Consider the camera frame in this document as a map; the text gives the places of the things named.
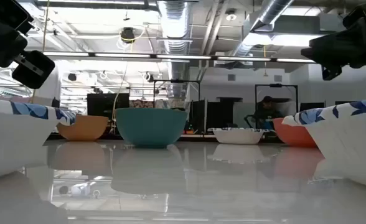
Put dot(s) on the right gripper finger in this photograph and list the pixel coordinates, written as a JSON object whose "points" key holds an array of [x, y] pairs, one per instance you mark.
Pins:
{"points": [[330, 72], [317, 49]]}

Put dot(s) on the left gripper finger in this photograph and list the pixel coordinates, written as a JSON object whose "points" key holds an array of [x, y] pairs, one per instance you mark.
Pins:
{"points": [[35, 73]]}

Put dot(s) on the blue patterned paper bowl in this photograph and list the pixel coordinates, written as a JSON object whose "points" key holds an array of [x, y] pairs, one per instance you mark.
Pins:
{"points": [[237, 137], [351, 143], [12, 137]]}

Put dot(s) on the tan orange plastic bowl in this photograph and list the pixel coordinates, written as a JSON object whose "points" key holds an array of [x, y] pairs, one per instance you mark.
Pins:
{"points": [[86, 129]]}

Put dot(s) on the red orange plastic bowl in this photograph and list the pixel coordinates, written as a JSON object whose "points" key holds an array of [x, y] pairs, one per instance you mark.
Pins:
{"points": [[290, 137]]}

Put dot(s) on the teal plastic bowl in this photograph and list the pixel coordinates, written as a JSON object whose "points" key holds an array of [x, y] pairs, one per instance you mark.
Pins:
{"points": [[150, 127]]}

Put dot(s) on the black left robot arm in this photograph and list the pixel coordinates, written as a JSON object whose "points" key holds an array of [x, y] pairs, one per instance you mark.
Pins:
{"points": [[5, 12]]}

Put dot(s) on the white column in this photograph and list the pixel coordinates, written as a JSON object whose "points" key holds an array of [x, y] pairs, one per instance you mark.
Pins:
{"points": [[49, 90]]}

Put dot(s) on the person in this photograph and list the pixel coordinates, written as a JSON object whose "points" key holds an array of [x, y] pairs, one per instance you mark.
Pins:
{"points": [[265, 112]]}

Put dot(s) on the black cabinet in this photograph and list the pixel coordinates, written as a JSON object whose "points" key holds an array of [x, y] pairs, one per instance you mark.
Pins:
{"points": [[106, 105]]}

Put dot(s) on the round black ceiling device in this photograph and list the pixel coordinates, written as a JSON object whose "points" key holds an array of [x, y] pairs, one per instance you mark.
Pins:
{"points": [[128, 35]]}

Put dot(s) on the black partition panels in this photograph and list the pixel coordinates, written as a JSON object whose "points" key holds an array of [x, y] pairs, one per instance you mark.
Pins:
{"points": [[220, 115]]}

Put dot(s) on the black frame stand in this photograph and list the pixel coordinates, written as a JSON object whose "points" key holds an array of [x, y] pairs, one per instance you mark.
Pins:
{"points": [[276, 85], [176, 81]]}

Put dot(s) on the ceiling light rail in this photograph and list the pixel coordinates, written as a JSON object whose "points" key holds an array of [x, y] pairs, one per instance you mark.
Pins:
{"points": [[183, 57]]}

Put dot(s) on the silver ribbed ventilation duct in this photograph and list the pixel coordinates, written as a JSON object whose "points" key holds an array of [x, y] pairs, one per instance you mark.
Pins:
{"points": [[175, 25]]}

